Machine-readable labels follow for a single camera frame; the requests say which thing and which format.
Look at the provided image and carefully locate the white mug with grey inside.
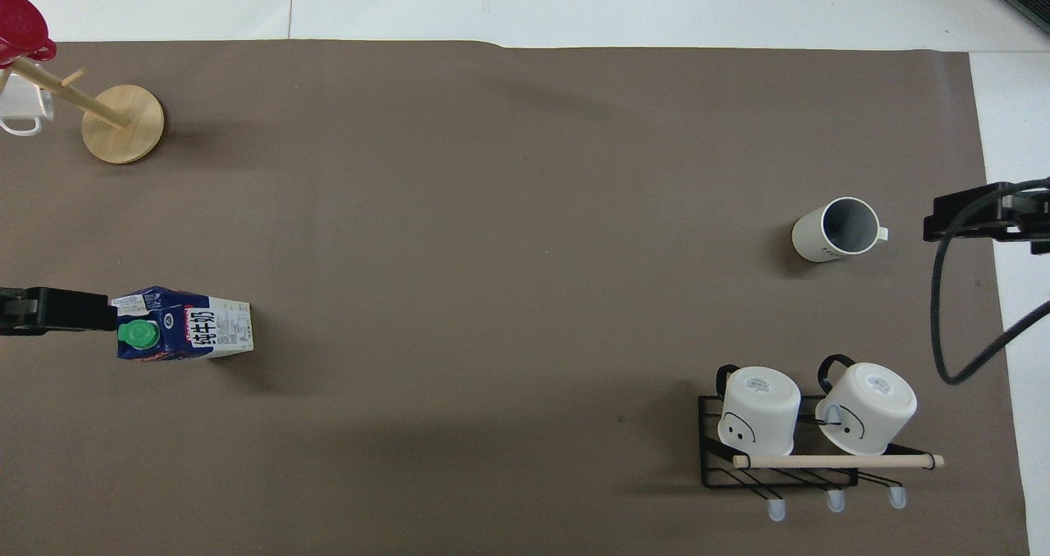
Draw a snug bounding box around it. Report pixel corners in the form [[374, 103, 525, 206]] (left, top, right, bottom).
[[791, 196, 890, 264]]

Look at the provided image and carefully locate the black wire rack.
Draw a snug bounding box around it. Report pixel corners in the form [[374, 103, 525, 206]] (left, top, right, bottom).
[[697, 394, 946, 524]]

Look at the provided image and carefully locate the red cup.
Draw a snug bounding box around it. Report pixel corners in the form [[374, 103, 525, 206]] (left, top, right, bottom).
[[0, 0, 58, 69]]

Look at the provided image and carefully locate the black cable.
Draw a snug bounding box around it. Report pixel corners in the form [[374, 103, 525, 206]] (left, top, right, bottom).
[[929, 177, 1050, 386]]

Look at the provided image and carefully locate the blue and white milk carton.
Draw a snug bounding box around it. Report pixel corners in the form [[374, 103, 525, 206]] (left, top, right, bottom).
[[110, 285, 255, 362]]

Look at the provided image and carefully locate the white mug on stand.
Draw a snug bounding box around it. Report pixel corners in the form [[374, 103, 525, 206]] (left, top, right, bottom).
[[0, 67, 57, 138]]

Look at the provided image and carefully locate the white mug with face print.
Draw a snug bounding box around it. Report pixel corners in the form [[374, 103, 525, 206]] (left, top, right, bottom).
[[814, 353, 918, 458], [715, 363, 802, 458]]

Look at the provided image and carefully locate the wooden mug tree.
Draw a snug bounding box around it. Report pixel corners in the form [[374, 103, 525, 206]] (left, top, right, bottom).
[[7, 54, 166, 166]]

